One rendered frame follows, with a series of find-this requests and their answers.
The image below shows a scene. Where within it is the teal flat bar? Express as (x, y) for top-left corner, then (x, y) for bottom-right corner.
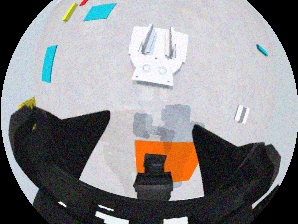
(255, 44), (267, 56)

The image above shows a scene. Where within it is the yellow bar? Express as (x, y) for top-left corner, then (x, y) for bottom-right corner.
(61, 3), (77, 22)

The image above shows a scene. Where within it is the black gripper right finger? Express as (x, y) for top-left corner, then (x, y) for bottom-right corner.
(192, 124), (265, 196)

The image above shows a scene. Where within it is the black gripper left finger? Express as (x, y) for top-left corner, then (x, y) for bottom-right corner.
(32, 107), (110, 180)

